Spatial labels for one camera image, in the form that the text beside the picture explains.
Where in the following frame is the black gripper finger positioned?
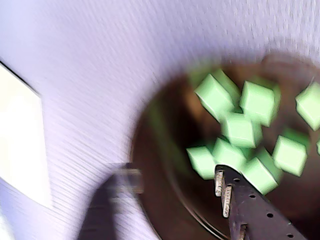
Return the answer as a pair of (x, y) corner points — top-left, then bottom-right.
(215, 164), (311, 240)
(77, 163), (145, 240)

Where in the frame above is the blue woven tablecloth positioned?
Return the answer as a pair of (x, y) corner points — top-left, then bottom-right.
(0, 0), (320, 240)

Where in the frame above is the black metal bucket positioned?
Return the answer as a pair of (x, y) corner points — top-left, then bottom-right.
(129, 49), (320, 240)

